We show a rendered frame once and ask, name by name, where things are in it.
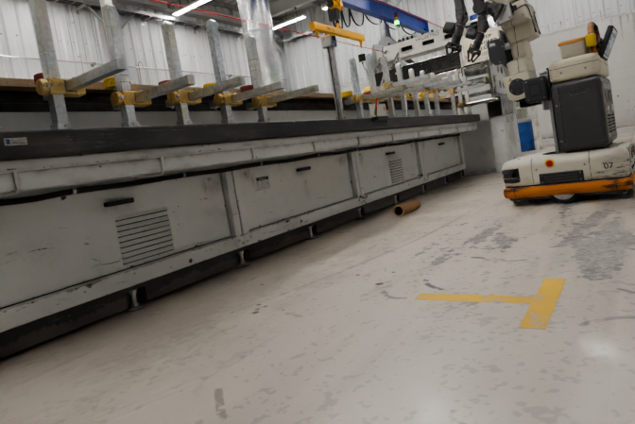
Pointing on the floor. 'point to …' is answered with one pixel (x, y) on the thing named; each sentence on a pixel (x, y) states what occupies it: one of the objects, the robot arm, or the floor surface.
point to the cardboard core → (406, 207)
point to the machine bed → (182, 212)
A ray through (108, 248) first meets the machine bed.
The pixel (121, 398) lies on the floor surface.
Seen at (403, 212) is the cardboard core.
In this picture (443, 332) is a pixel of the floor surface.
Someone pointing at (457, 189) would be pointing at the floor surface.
